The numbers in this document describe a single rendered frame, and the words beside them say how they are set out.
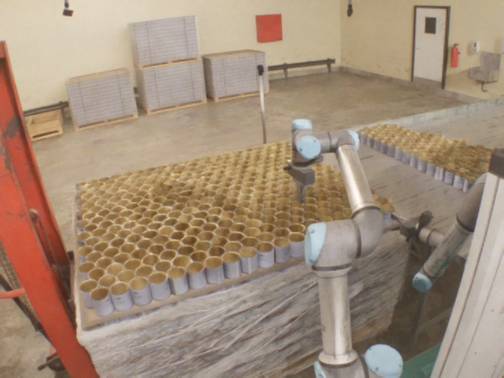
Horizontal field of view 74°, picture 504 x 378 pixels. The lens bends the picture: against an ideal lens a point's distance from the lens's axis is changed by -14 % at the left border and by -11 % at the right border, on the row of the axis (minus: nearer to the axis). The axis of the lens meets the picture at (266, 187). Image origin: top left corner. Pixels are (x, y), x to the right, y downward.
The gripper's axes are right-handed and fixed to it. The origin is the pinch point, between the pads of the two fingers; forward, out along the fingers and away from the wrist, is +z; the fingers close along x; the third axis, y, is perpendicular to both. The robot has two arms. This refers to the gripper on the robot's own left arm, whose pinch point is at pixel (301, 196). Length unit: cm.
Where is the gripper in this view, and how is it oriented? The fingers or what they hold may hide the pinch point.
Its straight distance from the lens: 152.5
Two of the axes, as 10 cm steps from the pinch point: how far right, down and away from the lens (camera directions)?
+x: 4.4, 3.8, -8.1
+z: 0.3, 9.0, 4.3
